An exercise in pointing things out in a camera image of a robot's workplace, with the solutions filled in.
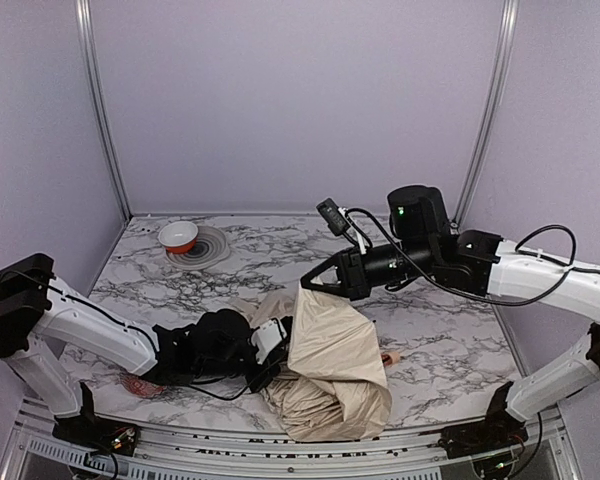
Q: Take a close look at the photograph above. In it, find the beige folding umbrella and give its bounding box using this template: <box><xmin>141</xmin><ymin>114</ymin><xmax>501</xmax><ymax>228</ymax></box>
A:
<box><xmin>230</xmin><ymin>287</ymin><xmax>392</xmax><ymax>443</ymax></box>

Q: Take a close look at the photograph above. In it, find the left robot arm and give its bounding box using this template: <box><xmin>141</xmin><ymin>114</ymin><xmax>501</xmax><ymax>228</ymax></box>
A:
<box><xmin>0</xmin><ymin>253</ymin><xmax>292</xmax><ymax>432</ymax></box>

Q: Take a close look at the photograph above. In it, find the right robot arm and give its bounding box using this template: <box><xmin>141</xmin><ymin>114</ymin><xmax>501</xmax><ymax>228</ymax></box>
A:
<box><xmin>301</xmin><ymin>185</ymin><xmax>600</xmax><ymax>437</ymax></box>

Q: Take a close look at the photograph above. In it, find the grey ringed silicone mat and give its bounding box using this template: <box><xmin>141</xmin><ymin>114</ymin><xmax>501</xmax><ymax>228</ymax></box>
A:
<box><xmin>166</xmin><ymin>226</ymin><xmax>231</xmax><ymax>271</ymax></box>

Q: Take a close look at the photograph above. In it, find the orange white bowl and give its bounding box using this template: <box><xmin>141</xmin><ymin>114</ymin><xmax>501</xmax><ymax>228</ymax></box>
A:
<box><xmin>158</xmin><ymin>221</ymin><xmax>199</xmax><ymax>254</ymax></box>

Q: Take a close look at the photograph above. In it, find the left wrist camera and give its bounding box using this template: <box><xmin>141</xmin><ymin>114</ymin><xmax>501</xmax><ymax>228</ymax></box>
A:
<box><xmin>250</xmin><ymin>318</ymin><xmax>289</xmax><ymax>365</ymax></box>

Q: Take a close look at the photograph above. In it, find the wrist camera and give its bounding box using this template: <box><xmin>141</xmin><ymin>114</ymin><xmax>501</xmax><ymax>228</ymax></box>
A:
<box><xmin>316</xmin><ymin>198</ymin><xmax>373</xmax><ymax>254</ymax></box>
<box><xmin>250</xmin><ymin>318</ymin><xmax>289</xmax><ymax>365</ymax></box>

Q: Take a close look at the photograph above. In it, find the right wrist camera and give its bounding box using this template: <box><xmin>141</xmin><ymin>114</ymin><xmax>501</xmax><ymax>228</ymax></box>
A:
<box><xmin>316</xmin><ymin>198</ymin><xmax>373</xmax><ymax>254</ymax></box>

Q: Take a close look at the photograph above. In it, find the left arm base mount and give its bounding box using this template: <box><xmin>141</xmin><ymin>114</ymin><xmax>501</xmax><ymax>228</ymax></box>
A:
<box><xmin>52</xmin><ymin>416</ymin><xmax>140</xmax><ymax>456</ymax></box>

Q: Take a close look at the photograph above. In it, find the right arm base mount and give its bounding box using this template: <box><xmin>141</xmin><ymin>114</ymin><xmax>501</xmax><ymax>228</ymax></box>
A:
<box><xmin>437</xmin><ymin>422</ymin><xmax>529</xmax><ymax>459</ymax></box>

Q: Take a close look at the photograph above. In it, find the right aluminium frame post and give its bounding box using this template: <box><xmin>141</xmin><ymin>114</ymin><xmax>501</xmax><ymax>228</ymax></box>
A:
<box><xmin>453</xmin><ymin>0</ymin><xmax>520</xmax><ymax>227</ymax></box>

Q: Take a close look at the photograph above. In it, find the aluminium frame post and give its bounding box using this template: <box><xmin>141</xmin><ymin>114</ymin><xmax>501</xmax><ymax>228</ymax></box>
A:
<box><xmin>75</xmin><ymin>0</ymin><xmax>132</xmax><ymax>223</ymax></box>
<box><xmin>453</xmin><ymin>0</ymin><xmax>520</xmax><ymax>227</ymax></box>

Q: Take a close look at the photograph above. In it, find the front aluminium rail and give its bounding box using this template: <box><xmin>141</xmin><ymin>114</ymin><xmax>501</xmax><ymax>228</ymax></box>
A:
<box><xmin>0</xmin><ymin>399</ymin><xmax>581</xmax><ymax>479</ymax></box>

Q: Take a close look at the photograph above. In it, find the left aluminium frame post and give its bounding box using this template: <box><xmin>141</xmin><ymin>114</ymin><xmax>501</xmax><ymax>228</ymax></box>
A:
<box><xmin>75</xmin><ymin>0</ymin><xmax>132</xmax><ymax>223</ymax></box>

